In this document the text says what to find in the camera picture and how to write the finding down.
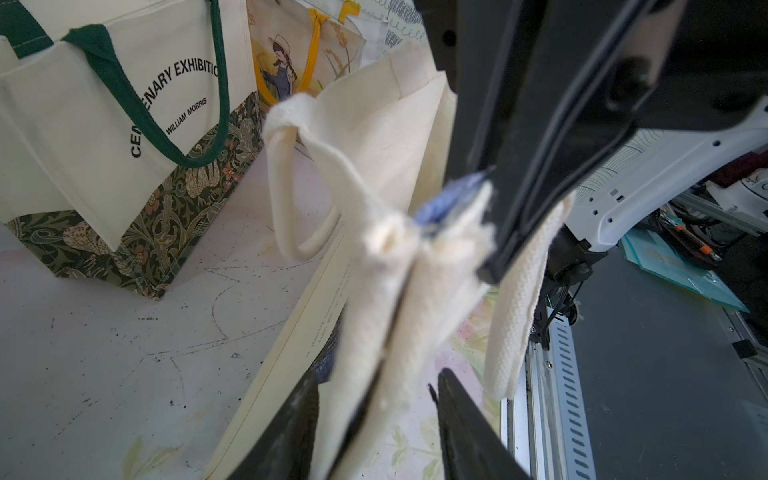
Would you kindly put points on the aluminium rail frame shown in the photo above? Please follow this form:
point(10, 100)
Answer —
point(544, 426)

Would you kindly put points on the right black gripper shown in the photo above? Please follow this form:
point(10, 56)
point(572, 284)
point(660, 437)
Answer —
point(548, 88)

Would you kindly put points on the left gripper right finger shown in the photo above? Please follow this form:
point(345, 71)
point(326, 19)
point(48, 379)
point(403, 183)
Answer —
point(470, 448)

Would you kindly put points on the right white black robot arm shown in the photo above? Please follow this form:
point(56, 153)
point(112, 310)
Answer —
point(647, 169)

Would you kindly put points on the starry night canvas tote bag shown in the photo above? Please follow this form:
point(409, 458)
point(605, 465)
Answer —
point(343, 168)

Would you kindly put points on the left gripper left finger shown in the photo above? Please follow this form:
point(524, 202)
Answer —
point(285, 448)

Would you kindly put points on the green handled floral tote bag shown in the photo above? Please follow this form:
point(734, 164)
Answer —
point(125, 127)

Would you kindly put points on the yellow handled illustrated tote bag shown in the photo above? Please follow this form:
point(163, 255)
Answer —
point(298, 48)

